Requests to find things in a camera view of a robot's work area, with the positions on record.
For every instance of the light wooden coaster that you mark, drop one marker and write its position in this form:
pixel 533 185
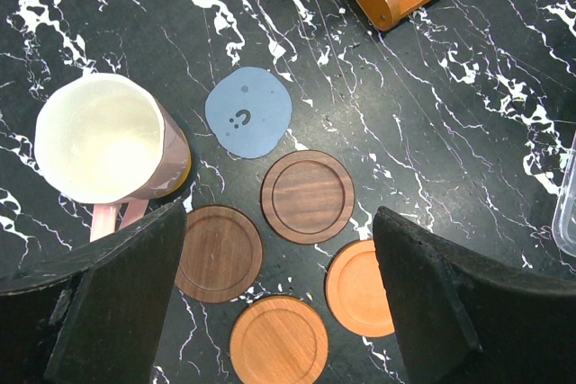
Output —
pixel 355 293
pixel 279 339

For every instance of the blue paper coaster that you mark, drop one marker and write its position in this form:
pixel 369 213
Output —
pixel 248 112

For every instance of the clear plastic tray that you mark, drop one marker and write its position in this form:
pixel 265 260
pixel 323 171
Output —
pixel 563 225

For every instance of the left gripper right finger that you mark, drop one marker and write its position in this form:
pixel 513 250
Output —
pixel 461 317

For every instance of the dark wooden coaster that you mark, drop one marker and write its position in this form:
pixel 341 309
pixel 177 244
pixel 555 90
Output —
pixel 222 254
pixel 307 197

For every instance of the orange round paper coaster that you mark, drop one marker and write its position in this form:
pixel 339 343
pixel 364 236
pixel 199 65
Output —
pixel 182 161

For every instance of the pink mug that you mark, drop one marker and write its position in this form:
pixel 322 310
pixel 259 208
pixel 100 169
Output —
pixel 103 140

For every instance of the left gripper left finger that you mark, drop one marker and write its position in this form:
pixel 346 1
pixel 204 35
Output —
pixel 94 315

